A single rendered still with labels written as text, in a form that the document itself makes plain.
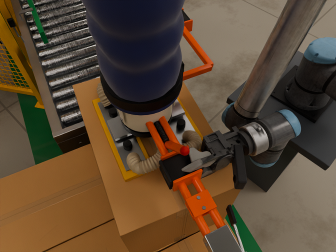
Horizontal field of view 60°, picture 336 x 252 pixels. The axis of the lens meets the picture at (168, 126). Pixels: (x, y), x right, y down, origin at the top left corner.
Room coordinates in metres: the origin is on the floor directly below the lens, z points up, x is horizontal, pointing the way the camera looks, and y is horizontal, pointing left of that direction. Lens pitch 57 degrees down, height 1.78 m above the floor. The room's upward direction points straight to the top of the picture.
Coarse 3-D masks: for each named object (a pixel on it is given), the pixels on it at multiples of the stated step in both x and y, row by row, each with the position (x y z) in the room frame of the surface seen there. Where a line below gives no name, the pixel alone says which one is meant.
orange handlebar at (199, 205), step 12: (192, 36) 0.85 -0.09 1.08; (204, 60) 0.73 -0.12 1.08; (192, 72) 0.67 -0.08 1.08; (204, 72) 0.69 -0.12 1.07; (156, 132) 0.44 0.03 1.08; (168, 132) 0.44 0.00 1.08; (156, 144) 0.41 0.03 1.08; (192, 180) 0.30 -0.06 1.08; (180, 192) 0.27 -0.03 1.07; (204, 192) 0.26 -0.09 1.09; (192, 204) 0.23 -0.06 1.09; (204, 204) 0.23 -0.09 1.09; (192, 216) 0.21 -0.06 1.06; (216, 216) 0.20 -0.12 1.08; (204, 228) 0.18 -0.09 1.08
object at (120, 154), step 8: (96, 104) 0.63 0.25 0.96; (96, 112) 0.60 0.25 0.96; (104, 112) 0.59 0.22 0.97; (112, 112) 0.58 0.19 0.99; (104, 120) 0.56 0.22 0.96; (104, 128) 0.53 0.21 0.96; (112, 136) 0.50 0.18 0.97; (128, 136) 0.50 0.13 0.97; (136, 136) 0.50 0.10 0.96; (112, 144) 0.47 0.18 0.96; (120, 144) 0.47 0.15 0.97; (128, 144) 0.45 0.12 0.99; (136, 144) 0.47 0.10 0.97; (120, 152) 0.44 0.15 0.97; (128, 152) 0.44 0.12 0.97; (136, 152) 0.44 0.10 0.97; (144, 152) 0.44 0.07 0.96; (120, 160) 0.41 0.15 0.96; (120, 168) 0.39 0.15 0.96; (128, 168) 0.38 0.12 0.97; (128, 176) 0.36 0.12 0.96; (136, 176) 0.36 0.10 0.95
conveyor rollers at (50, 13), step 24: (24, 0) 1.91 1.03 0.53; (48, 0) 1.90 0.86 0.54; (72, 0) 1.89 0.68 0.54; (48, 24) 1.63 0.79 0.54; (72, 24) 1.62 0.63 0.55; (48, 48) 1.39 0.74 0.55; (72, 48) 1.42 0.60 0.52; (48, 72) 1.19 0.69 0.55; (96, 72) 1.21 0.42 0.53; (72, 120) 0.87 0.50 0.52
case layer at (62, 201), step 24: (48, 168) 0.58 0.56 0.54; (72, 168) 0.58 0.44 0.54; (96, 168) 0.58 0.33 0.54; (0, 192) 0.47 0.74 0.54; (24, 192) 0.47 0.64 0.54; (48, 192) 0.47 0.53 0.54; (72, 192) 0.47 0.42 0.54; (96, 192) 0.47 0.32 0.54; (0, 216) 0.36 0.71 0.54; (24, 216) 0.36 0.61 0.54; (48, 216) 0.36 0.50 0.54; (72, 216) 0.36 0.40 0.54; (96, 216) 0.36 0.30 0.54; (0, 240) 0.26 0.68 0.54; (24, 240) 0.26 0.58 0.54; (48, 240) 0.26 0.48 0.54; (72, 240) 0.26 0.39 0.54; (96, 240) 0.26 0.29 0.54; (120, 240) 0.26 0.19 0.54; (192, 240) 0.26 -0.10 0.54
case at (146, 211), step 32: (96, 96) 0.68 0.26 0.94; (96, 128) 0.54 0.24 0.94; (96, 160) 0.42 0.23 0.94; (128, 192) 0.32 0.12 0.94; (160, 192) 0.32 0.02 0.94; (192, 192) 0.32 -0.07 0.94; (224, 192) 0.32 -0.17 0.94; (128, 224) 0.22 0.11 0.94; (160, 224) 0.24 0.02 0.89; (192, 224) 0.28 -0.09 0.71
